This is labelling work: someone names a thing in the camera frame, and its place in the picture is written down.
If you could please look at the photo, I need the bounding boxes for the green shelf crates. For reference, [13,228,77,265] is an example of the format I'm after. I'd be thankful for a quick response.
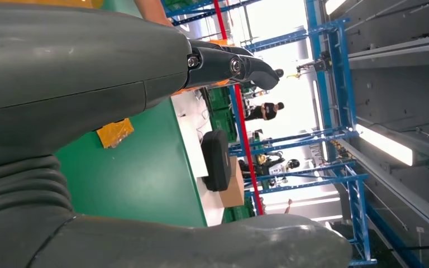
[208,87,238,143]

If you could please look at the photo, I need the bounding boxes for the black zip carry case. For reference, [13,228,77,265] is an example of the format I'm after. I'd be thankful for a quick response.
[201,129,232,192]

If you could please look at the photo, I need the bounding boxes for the red steel beam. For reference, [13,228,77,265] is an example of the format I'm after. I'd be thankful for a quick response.
[213,0,265,217]

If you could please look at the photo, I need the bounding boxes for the background person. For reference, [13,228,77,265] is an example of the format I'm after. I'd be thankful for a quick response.
[245,102,285,122]

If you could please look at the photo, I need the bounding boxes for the brown cardboard box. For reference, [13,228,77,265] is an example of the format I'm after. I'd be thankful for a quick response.
[218,155,246,209]

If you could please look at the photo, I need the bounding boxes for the green crate stack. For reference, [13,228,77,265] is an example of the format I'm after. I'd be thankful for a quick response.
[222,201,256,224]

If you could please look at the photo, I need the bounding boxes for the ceiling light strip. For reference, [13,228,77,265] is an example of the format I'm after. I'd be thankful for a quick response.
[325,0,349,16]
[355,123,415,167]

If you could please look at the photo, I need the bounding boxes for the blue warehouse shelving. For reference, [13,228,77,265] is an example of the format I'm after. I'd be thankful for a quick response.
[163,0,426,268]

